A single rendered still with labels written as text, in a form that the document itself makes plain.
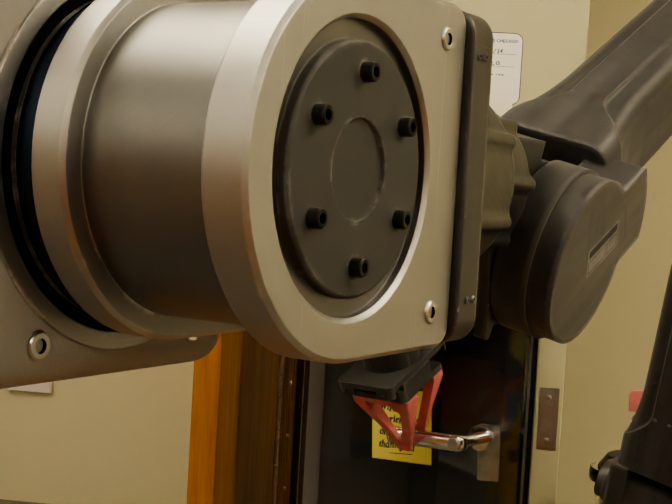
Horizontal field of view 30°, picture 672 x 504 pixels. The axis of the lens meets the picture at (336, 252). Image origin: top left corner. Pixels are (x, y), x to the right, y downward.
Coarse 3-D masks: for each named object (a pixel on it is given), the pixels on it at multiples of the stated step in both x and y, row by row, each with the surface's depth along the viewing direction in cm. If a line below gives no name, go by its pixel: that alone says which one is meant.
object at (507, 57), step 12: (504, 36) 139; (516, 36) 138; (504, 48) 139; (516, 48) 138; (492, 60) 139; (504, 60) 139; (516, 60) 138; (492, 72) 139; (504, 72) 139; (516, 72) 139; (516, 84) 139; (516, 96) 139
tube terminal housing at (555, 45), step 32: (448, 0) 139; (480, 0) 139; (512, 0) 138; (544, 0) 138; (576, 0) 137; (512, 32) 138; (544, 32) 138; (576, 32) 138; (544, 64) 138; (576, 64) 138; (544, 352) 140; (544, 384) 140; (544, 480) 140
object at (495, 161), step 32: (480, 32) 44; (480, 64) 45; (480, 96) 45; (480, 128) 45; (512, 128) 52; (480, 160) 45; (512, 160) 48; (480, 192) 46; (512, 192) 49; (480, 224) 46; (512, 224) 52; (448, 320) 45
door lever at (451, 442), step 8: (400, 432) 126; (416, 432) 125; (424, 432) 125; (432, 432) 125; (440, 432) 125; (472, 432) 127; (480, 432) 126; (488, 432) 126; (416, 440) 125; (424, 440) 125; (432, 440) 124; (440, 440) 124; (448, 440) 123; (456, 440) 122; (464, 440) 123; (472, 440) 124; (480, 440) 125; (488, 440) 126; (440, 448) 124; (448, 448) 123; (456, 448) 122; (464, 448) 123; (480, 448) 126
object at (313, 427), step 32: (448, 352) 129; (480, 352) 126; (512, 352) 124; (320, 384) 139; (448, 384) 129; (480, 384) 127; (512, 384) 124; (320, 416) 139; (352, 416) 136; (448, 416) 129; (480, 416) 127; (512, 416) 124; (320, 448) 139; (352, 448) 136; (512, 448) 124; (320, 480) 139; (352, 480) 136; (384, 480) 134; (416, 480) 131; (448, 480) 129; (480, 480) 127; (512, 480) 124
